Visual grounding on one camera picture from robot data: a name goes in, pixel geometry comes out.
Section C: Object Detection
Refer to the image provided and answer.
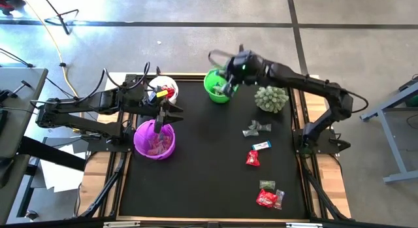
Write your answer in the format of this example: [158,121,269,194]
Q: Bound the white pumpkin face bucket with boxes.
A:
[147,75,180,105]

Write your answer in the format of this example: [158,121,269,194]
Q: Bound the clear candy wrapper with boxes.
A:
[273,189,285,210]

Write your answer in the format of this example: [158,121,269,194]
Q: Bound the grey metal table frame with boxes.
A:
[359,78,418,185]

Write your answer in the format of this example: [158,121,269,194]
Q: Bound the red and black object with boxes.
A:
[0,0,27,16]

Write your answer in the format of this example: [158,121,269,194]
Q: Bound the green plastic bucket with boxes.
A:
[203,68,240,104]

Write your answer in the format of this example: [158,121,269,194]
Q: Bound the black table mat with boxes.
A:
[118,79,310,220]

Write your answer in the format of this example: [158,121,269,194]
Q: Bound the black tripod stand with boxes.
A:
[39,0,80,35]

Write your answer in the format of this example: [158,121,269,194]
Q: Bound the grey side table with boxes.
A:
[0,67,49,160]

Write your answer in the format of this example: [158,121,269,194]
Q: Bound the green plant in grey pot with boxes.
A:
[253,86,290,114]

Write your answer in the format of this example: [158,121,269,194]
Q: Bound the white blue candy bar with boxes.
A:
[251,140,272,152]

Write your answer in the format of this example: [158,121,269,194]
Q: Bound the yellow floor cable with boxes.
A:
[18,0,79,98]

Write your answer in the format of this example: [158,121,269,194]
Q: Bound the red Skittles packet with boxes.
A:
[255,189,279,208]

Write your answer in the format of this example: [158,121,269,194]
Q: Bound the purple pumpkin face bucket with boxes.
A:
[133,119,176,161]

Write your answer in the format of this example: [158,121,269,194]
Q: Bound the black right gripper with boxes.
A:
[219,51,261,98]

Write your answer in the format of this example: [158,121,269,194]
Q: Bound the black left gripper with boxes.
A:
[145,89,184,125]

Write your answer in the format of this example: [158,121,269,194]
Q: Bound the white paper sheets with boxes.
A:
[39,136,88,193]

